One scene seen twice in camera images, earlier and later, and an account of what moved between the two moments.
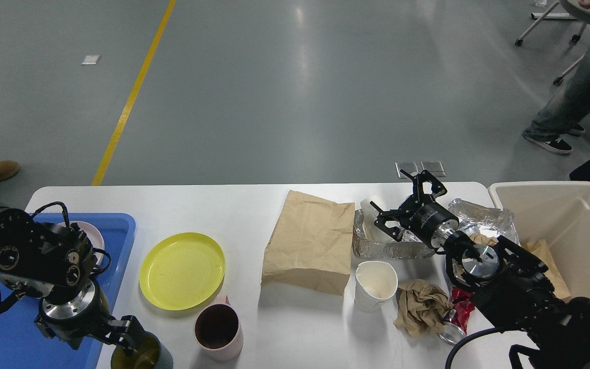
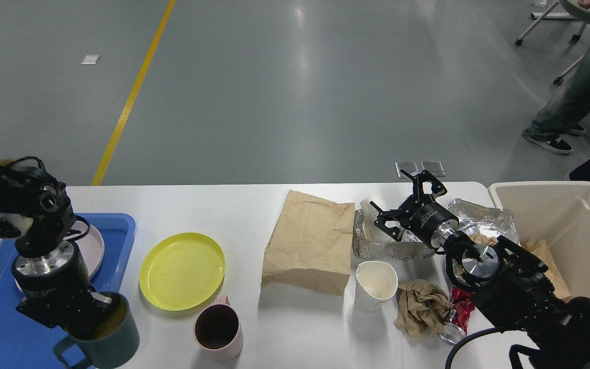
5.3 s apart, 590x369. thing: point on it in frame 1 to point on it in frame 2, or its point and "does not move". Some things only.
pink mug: [218, 331] does not move
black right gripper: [428, 220] does not move
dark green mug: [150, 354] to [114, 341]
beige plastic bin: [580, 225] does not move
